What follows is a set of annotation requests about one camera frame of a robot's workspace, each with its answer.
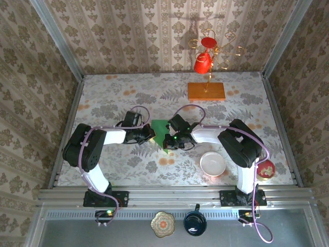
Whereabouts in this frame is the green cloth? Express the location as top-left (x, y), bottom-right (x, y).
top-left (150, 119), bottom-right (178, 156)

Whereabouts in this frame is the white bowl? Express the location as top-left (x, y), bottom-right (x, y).
top-left (199, 151), bottom-right (227, 177)

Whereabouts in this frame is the floral printed tablecloth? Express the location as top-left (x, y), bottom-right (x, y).
top-left (57, 71), bottom-right (295, 186)

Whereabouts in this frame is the red goblet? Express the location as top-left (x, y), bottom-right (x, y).
top-left (193, 37), bottom-right (217, 75)

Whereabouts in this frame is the ornate scalloped small plate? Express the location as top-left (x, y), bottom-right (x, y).
top-left (150, 210), bottom-right (176, 239)

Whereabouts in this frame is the dark blue mug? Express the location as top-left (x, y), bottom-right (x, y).
top-left (182, 203), bottom-right (208, 237)

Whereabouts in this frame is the small black circuit board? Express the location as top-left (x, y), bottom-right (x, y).
top-left (237, 209), bottom-right (260, 227)
top-left (95, 209), bottom-right (116, 227)

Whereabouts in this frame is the red patterned bowl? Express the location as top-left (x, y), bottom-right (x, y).
top-left (257, 159), bottom-right (276, 179)

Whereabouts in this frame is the grey metal shelf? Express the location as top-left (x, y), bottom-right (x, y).
top-left (25, 207), bottom-right (327, 247)

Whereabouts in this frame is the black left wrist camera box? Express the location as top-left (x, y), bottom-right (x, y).
top-left (122, 111), bottom-right (142, 128)

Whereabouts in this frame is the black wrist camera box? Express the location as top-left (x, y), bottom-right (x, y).
top-left (168, 114), bottom-right (191, 132)
top-left (122, 111), bottom-right (142, 128)

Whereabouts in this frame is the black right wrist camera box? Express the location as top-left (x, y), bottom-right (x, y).
top-left (168, 114), bottom-right (191, 132)

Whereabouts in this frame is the aluminium front rail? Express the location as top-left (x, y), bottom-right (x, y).
top-left (38, 187), bottom-right (316, 208)

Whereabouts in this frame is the gold wire stand wooden base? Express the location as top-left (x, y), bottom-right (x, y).
top-left (187, 28), bottom-right (245, 101)

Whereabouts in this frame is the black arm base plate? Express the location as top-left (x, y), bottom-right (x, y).
top-left (220, 189), bottom-right (267, 207)
top-left (82, 190), bottom-right (130, 208)

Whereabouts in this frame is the aluminium side rail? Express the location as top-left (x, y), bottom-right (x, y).
top-left (261, 72), bottom-right (304, 187)
top-left (48, 74), bottom-right (85, 190)

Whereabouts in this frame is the aluminium frame post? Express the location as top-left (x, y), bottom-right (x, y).
top-left (29, 0), bottom-right (84, 78)
top-left (262, 0), bottom-right (313, 78)

